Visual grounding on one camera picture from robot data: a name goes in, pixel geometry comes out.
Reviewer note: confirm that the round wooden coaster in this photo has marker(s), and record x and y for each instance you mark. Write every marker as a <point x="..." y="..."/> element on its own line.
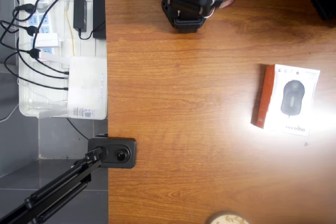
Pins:
<point x="228" y="218"/>

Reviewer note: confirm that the slim black power adapter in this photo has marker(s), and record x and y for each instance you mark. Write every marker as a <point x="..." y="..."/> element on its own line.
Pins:
<point x="80" y="12"/>

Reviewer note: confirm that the white router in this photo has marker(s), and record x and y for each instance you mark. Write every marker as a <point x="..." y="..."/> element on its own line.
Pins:
<point x="86" y="87"/>

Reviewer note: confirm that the black perforated arm base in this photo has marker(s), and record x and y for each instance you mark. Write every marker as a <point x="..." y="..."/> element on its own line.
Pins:
<point x="325" y="1"/>

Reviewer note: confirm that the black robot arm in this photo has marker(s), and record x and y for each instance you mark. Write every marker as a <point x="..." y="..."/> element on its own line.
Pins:
<point x="186" y="22"/>

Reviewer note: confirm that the white plastic tray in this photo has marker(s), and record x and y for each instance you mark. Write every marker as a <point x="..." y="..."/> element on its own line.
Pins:
<point x="60" y="48"/>

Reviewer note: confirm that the orange white mouse box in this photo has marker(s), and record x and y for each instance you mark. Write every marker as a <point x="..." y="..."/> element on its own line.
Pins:
<point x="291" y="98"/>

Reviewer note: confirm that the wide black power adapter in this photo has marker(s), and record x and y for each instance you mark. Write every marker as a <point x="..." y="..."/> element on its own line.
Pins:
<point x="99" y="16"/>

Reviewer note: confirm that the white charger plug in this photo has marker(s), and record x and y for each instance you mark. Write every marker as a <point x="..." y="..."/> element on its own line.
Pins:
<point x="46" y="40"/>

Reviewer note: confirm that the black stand clamp base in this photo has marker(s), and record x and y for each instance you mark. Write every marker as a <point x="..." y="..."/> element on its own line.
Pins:
<point x="123" y="155"/>

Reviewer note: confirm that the white power strip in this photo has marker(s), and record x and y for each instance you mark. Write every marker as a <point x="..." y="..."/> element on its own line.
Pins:
<point x="43" y="20"/>

